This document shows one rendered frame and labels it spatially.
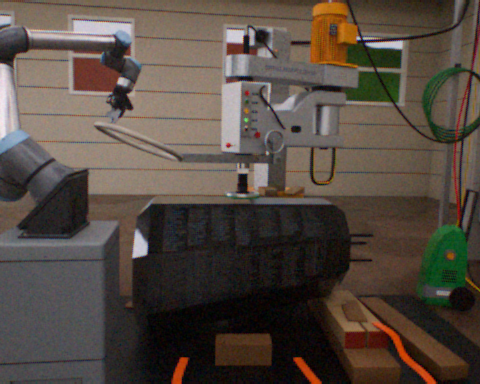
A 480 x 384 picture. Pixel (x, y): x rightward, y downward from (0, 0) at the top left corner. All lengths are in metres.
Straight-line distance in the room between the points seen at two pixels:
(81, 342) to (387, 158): 8.55
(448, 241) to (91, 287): 2.63
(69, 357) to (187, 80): 7.43
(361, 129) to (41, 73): 6.29
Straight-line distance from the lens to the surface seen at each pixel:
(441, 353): 2.78
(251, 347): 2.51
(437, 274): 3.64
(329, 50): 3.07
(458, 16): 4.95
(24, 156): 1.79
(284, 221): 2.63
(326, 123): 3.02
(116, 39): 2.46
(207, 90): 8.81
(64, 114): 9.04
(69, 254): 1.67
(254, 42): 3.61
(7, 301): 1.77
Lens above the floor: 1.24
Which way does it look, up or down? 6 degrees down
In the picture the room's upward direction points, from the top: 1 degrees clockwise
